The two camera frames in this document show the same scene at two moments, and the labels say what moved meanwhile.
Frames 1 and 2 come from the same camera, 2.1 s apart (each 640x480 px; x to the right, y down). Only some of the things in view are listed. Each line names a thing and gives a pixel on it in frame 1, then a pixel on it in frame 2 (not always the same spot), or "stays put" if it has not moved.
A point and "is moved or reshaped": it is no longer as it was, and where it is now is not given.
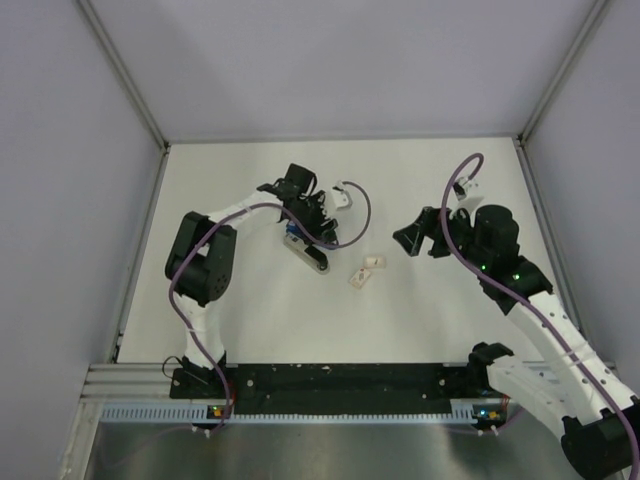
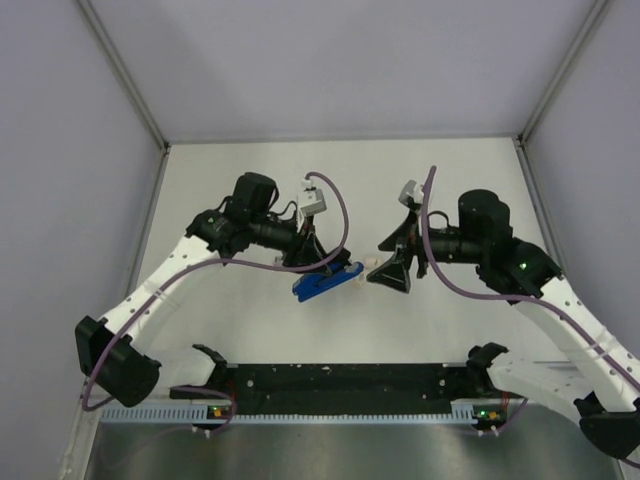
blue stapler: x=297 y=242 is moved or reshaped
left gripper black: x=321 y=217 -> x=309 y=252
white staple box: x=360 y=278 stays put
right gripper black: x=412 y=236 -> x=409 y=239
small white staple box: x=375 y=262 stays put
